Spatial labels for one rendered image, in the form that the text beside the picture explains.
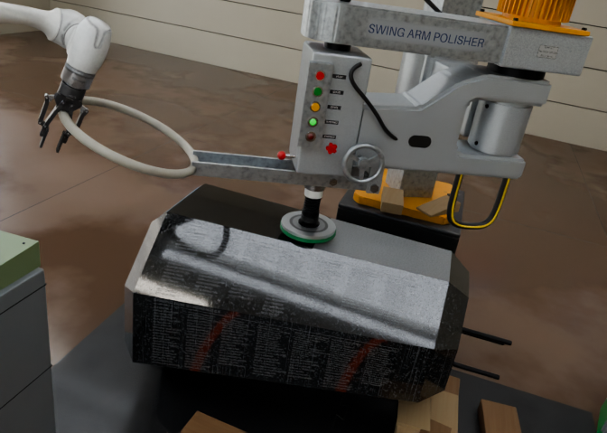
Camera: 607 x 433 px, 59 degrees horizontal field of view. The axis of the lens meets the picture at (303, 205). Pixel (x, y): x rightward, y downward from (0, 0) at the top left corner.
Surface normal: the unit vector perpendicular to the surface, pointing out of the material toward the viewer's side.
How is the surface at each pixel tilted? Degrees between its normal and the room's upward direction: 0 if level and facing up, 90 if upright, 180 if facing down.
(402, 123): 90
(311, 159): 90
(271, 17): 90
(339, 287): 45
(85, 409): 0
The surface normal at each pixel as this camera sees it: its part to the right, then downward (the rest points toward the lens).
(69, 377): 0.14, -0.90
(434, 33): 0.14, 0.44
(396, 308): -0.07, -0.36
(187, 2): -0.33, 0.36
